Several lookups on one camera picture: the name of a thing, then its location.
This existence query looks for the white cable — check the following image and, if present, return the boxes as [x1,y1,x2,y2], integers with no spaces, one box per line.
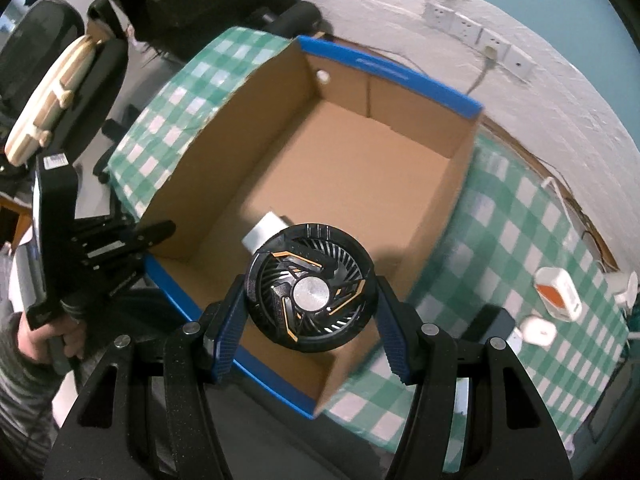
[542,176,603,263]

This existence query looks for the white wall socket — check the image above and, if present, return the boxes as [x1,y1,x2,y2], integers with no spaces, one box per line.
[424,0,455,28]
[478,29,511,61]
[451,12,483,43]
[504,45,536,80]

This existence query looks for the green checkered tablecloth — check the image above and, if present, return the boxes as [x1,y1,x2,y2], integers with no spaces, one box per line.
[107,27,631,456]

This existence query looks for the black flat device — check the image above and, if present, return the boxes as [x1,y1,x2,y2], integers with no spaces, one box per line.
[460,305,516,356]

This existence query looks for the person's left hand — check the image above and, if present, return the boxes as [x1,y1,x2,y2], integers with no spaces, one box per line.
[17,310,87,367]

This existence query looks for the white power adapter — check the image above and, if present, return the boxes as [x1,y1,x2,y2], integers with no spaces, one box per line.
[241,212,291,253]

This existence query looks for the blue-rimmed cardboard box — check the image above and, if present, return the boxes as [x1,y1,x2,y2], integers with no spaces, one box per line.
[137,35,485,420]

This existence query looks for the round black orange fan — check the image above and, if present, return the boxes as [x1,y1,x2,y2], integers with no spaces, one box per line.
[244,222,376,352]

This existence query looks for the white oval case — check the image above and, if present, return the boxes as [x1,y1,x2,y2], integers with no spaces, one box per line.
[520,314,558,347]

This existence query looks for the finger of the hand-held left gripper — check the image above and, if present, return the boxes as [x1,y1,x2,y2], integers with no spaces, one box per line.
[74,215,177,262]
[79,254,147,307]

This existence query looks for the plug with grey cable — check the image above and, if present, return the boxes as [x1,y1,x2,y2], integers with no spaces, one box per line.
[466,46,498,96]

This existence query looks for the white orange square device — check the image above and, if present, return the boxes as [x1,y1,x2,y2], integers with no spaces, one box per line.
[534,267,583,322]

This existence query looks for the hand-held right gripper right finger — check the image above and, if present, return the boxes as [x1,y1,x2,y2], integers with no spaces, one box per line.
[372,275,573,480]

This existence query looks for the white round object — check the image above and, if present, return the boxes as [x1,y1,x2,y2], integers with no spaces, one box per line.
[612,271,640,311]

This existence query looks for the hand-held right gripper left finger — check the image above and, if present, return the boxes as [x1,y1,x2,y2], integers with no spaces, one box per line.
[45,277,251,480]

